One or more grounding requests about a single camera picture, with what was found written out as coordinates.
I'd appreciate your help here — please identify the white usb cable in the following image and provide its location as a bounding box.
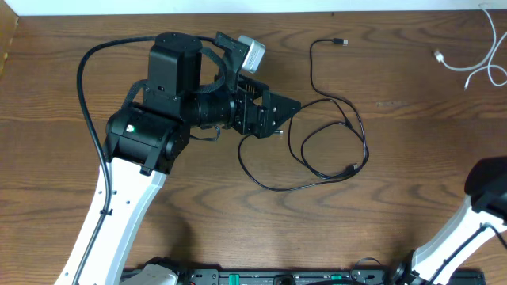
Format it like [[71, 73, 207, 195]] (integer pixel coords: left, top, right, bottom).
[[433, 2, 507, 91]]

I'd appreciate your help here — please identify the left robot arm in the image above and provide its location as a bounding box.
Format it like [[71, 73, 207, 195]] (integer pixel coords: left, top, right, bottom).
[[58, 32, 301, 284]]

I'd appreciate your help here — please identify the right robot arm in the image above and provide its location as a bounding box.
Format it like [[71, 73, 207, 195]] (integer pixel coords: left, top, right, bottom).
[[390, 156, 506, 285]]

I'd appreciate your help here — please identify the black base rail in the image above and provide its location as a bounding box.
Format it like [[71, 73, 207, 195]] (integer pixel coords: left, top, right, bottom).
[[120, 256, 486, 285]]

